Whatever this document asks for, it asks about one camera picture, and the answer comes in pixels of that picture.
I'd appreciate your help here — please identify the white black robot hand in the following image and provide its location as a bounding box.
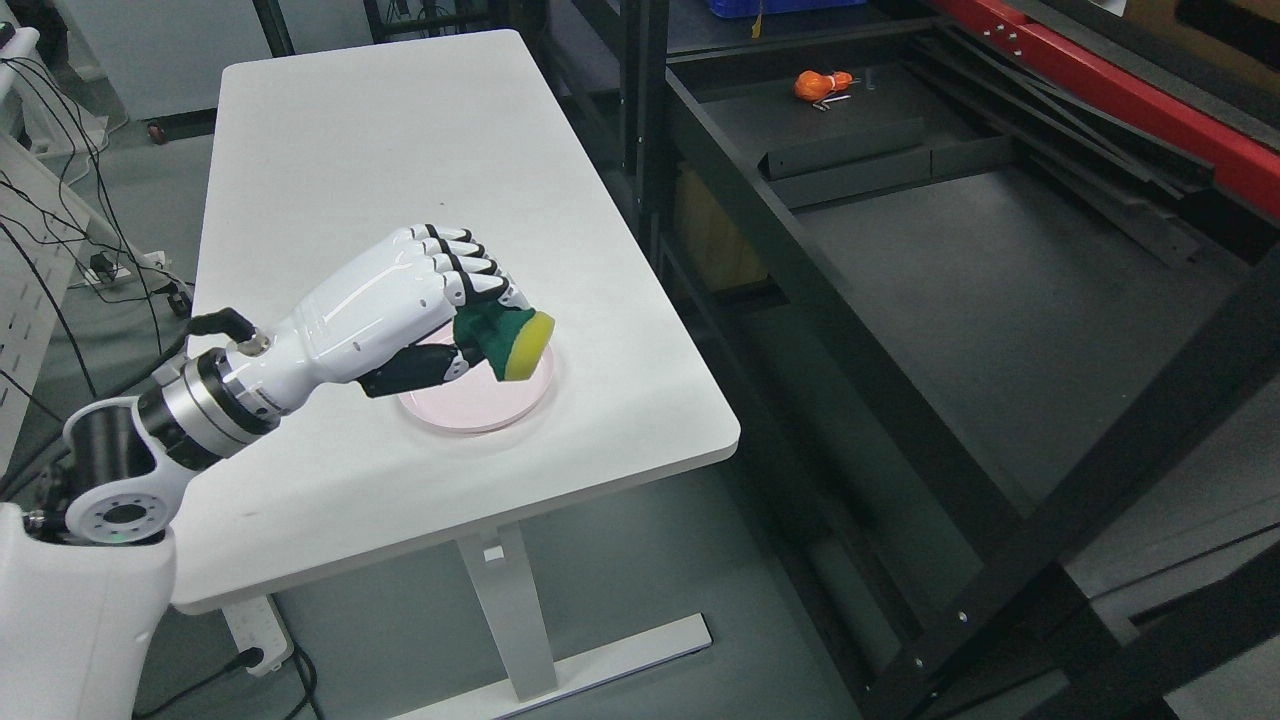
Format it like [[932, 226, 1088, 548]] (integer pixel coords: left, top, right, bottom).
[[225, 224, 531, 416]]

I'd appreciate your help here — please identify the green yellow sponge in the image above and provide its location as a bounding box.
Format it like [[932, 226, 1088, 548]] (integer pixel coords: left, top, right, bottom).
[[453, 302, 556, 382]]

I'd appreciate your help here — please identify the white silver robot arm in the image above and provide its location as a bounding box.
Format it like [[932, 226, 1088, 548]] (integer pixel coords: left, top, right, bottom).
[[3, 348, 307, 719]]

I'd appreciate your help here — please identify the pink round plate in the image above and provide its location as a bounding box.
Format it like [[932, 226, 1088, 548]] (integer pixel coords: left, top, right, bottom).
[[396, 343, 556, 434]]

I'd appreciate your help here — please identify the white power strip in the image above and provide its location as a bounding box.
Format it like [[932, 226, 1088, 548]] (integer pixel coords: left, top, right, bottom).
[[221, 594, 294, 678]]

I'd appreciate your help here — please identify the white side desk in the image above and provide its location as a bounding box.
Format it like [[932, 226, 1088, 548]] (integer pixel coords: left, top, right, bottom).
[[0, 26, 131, 471]]

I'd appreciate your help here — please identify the blue plastic crate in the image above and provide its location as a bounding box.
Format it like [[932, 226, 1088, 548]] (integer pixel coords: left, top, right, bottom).
[[707, 0, 867, 19]]

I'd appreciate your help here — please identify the orange toy object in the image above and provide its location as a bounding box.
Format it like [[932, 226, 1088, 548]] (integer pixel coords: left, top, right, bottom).
[[792, 70, 856, 102]]

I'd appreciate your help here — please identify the black metal shelving rack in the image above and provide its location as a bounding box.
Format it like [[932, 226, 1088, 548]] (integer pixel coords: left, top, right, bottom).
[[561, 0, 1280, 720]]

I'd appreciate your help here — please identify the red metal beam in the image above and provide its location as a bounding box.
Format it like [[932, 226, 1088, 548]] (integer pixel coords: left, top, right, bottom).
[[932, 1, 1279, 218]]

